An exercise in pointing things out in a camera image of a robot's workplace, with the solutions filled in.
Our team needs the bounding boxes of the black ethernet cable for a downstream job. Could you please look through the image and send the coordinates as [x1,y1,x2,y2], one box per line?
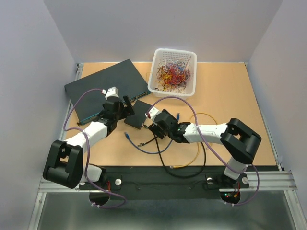
[137,124,207,178]

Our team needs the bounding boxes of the small black network switch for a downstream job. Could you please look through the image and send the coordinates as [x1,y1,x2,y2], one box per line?
[124,100,151,129]

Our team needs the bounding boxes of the yellow ethernet cable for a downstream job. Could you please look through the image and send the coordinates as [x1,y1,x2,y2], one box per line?
[169,113,218,169]

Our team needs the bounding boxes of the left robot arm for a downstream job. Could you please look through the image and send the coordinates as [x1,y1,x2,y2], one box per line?
[43,95,134,188]

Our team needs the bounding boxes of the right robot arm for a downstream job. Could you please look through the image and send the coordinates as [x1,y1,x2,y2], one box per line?
[145,107,261,187]

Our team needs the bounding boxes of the white plastic basket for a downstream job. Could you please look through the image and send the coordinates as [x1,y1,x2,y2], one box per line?
[148,48,197,99]

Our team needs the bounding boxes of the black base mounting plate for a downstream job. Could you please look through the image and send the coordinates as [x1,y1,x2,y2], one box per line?
[79,165,250,200]

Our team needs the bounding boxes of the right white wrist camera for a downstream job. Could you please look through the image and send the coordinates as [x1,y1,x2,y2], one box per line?
[145,107,161,119]

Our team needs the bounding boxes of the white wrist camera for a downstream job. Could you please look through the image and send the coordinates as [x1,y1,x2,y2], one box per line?
[145,107,161,119]
[101,87,119,100]

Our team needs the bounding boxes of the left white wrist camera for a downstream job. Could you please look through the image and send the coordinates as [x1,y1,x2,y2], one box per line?
[101,87,119,100]

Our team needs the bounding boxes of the blue ethernet cable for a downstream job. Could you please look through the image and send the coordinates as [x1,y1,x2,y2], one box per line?
[123,113,183,154]

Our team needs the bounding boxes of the large dark network switch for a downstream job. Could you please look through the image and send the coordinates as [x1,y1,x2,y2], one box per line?
[64,59,151,126]

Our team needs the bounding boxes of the tangled colourful wires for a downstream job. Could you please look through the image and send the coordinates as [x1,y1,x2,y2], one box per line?
[153,59,194,92]

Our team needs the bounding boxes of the aluminium frame rail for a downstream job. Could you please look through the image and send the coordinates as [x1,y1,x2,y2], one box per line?
[38,171,297,193]

